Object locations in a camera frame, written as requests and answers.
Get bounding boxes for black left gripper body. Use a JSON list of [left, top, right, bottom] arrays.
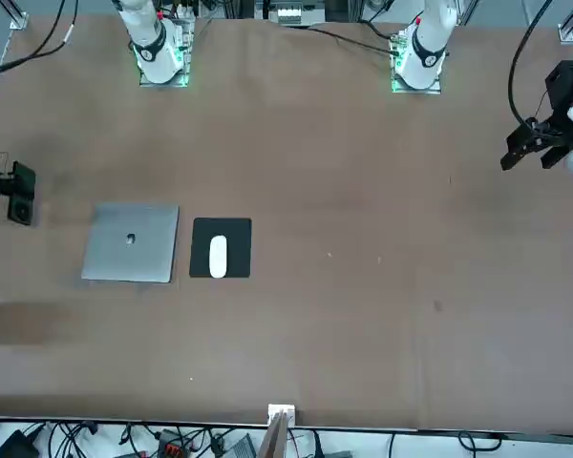
[[537, 60, 573, 150]]

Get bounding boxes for dark green model phone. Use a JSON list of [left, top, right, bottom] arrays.
[[6, 160, 37, 226]]

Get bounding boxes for white computer mouse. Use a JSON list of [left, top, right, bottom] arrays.
[[208, 234, 229, 280]]

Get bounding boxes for silver closed laptop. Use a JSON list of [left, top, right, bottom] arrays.
[[80, 202, 180, 284]]

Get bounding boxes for black mouse pad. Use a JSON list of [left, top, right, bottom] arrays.
[[188, 217, 253, 280]]

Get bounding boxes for white power strip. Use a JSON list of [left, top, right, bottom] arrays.
[[275, 5, 303, 26]]

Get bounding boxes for black power adapter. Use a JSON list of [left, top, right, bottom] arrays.
[[0, 428, 40, 458]]

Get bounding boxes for black device with red parts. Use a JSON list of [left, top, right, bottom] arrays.
[[155, 427, 195, 458]]

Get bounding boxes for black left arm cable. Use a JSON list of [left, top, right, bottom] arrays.
[[507, 0, 555, 125]]

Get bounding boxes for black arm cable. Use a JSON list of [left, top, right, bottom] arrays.
[[507, 0, 555, 125], [0, 0, 82, 80]]

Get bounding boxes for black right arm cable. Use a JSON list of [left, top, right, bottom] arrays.
[[0, 0, 82, 80]]

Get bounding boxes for black cable on table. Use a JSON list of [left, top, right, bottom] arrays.
[[286, 21, 398, 56]]

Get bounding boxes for white table edge bracket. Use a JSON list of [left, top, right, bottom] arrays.
[[266, 403, 298, 427]]

